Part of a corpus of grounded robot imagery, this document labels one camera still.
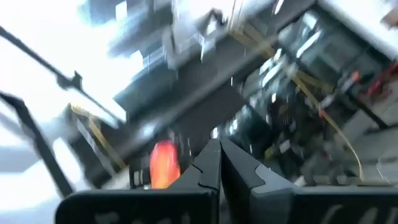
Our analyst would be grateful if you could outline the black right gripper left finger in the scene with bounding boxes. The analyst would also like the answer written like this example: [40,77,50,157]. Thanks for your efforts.
[55,138,223,224]

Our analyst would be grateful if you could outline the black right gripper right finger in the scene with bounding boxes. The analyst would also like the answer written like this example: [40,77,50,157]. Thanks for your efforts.
[221,139,398,224]

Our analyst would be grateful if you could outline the red orange fruit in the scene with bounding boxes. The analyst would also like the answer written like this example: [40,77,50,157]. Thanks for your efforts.
[149,139,182,190]

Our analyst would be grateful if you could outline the yellow cable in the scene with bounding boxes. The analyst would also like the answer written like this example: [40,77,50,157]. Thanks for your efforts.
[229,29,364,181]

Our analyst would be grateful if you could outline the black metal rig frame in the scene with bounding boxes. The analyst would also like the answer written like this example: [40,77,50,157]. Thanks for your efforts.
[0,26,128,198]

